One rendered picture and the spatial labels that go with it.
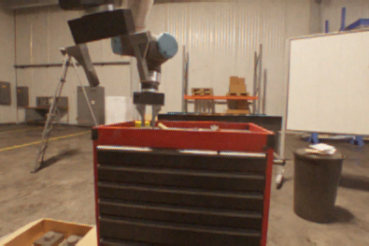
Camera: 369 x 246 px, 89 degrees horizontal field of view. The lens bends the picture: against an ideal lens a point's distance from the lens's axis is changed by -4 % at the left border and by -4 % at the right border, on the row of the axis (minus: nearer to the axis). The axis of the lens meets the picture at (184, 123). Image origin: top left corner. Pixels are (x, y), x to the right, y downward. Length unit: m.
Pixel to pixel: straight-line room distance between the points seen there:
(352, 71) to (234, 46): 6.62
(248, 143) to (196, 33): 8.68
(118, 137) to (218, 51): 8.37
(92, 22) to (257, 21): 9.24
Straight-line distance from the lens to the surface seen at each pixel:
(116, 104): 7.38
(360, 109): 3.01
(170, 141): 0.78
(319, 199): 2.20
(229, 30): 9.34
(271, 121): 3.99
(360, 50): 3.08
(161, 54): 0.76
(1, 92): 12.55
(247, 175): 0.78
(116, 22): 0.47
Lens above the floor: 1.04
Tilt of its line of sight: 5 degrees down
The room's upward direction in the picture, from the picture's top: 1 degrees clockwise
